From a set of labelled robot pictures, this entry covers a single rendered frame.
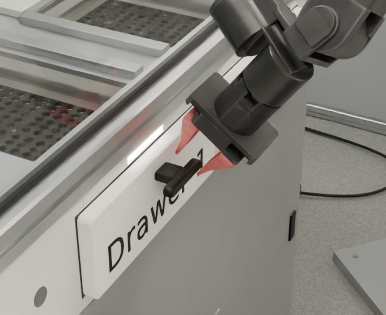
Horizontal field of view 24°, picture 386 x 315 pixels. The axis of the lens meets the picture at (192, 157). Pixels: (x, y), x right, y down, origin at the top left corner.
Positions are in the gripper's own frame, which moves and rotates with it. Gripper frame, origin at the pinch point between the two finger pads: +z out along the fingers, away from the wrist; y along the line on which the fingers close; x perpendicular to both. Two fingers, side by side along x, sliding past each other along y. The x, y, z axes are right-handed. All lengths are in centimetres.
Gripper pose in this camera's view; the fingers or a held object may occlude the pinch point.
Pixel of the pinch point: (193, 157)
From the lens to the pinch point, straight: 107.3
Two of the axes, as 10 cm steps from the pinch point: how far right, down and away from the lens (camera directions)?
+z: -5.3, 5.3, 6.6
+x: -4.6, 4.8, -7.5
